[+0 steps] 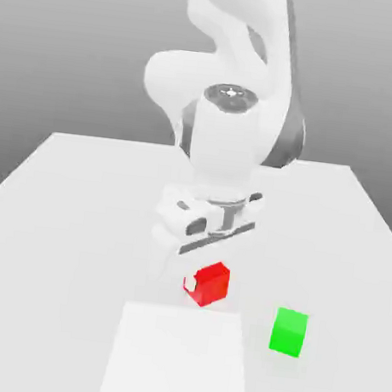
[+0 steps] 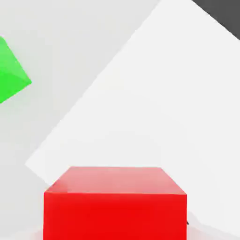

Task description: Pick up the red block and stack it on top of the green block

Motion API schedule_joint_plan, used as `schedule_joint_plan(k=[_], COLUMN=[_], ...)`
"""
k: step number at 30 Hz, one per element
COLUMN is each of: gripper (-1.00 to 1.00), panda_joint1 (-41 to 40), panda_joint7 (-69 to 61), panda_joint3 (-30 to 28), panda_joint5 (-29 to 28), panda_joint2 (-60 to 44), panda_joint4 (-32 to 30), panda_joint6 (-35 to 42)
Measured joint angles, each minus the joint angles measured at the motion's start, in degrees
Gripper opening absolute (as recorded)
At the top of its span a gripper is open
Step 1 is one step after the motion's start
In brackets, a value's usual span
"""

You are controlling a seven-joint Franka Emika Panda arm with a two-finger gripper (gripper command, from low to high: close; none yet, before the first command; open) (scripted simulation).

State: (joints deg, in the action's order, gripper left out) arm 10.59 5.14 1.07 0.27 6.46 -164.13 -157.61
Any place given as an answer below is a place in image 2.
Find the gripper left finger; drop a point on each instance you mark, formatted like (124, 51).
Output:
(38, 235)

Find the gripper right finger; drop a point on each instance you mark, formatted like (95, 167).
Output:
(195, 230)

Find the small red cube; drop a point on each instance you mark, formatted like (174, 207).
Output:
(114, 211)

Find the small green cube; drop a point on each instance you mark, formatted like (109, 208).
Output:
(10, 78)

